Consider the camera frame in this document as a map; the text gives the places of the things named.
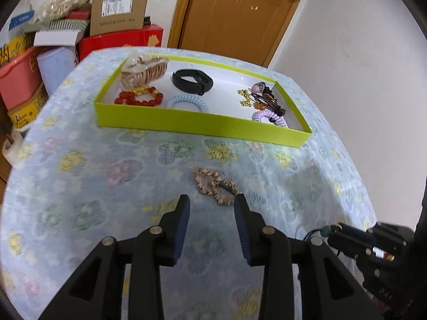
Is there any yellow printed box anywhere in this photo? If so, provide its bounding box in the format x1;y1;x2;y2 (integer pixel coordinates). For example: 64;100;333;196
7;83;49;129

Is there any floral blue tablecloth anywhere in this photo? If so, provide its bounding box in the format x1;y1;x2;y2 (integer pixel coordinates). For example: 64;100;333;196
1;48;376;319

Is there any white blue carton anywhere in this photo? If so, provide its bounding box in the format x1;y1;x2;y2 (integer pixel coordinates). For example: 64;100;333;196
6;4;35;43

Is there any wooden door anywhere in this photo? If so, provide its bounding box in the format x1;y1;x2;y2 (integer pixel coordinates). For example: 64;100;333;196
167;0;301;67

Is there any lavender cylindrical container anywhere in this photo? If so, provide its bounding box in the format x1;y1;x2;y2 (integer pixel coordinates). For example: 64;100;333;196
36;46;78;97

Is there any gold chain bracelet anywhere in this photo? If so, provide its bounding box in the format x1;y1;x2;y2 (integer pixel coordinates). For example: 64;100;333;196
236;88;254;108

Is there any brown cardboard box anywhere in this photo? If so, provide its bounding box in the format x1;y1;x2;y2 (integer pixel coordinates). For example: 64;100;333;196
90;0;148;36

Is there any black pink charm hair tie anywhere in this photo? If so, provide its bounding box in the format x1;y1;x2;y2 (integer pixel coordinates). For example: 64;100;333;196
251;81;275;97

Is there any bag of beige beads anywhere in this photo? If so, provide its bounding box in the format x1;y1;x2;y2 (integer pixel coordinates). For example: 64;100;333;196
37;0;89;22

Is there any red gift box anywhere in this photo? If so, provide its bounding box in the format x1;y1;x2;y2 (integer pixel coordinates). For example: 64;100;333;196
78;24;164;61

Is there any purple spiral hair tie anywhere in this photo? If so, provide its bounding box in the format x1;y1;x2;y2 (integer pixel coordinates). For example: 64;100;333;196
250;109;289;128

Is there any pink plastic bin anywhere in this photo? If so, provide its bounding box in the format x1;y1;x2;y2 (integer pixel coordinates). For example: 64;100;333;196
0;46;46;110

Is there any white flat box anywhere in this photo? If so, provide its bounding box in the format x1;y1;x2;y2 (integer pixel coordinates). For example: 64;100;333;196
33;30;84;46

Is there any light blue spiral hair tie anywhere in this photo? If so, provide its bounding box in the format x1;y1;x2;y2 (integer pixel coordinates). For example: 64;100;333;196
164;94;210;114

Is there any beige large hair claw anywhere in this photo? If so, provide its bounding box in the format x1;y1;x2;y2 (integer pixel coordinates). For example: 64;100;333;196
120;51;169;90

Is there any black smart wristband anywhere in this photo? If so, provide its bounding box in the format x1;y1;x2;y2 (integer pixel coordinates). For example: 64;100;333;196
172;69;214;96

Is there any white paper roll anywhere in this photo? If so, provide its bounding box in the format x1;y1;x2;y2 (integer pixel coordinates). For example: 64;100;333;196
2;130;23;167

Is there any small red box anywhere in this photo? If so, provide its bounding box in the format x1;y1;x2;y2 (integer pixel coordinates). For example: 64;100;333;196
66;9;90;20

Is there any green striped box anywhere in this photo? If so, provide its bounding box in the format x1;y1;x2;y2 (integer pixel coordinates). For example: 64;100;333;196
21;19;89;33

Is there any red bead bracelet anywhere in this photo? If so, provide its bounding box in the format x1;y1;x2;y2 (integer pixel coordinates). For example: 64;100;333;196
113;86;164;108

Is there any black elastic beaded hair tie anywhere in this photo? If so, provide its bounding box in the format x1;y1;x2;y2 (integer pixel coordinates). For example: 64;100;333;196
301;224;341;257

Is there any yellow tin box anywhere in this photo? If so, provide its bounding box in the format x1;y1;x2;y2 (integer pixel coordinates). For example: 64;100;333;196
0;33;35;66

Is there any lime green tray box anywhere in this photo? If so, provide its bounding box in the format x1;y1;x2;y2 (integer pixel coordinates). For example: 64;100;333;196
95;55;312;147

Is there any brown beaded hair tie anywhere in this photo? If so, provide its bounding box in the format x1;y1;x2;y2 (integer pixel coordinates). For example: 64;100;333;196
251;92;287;117

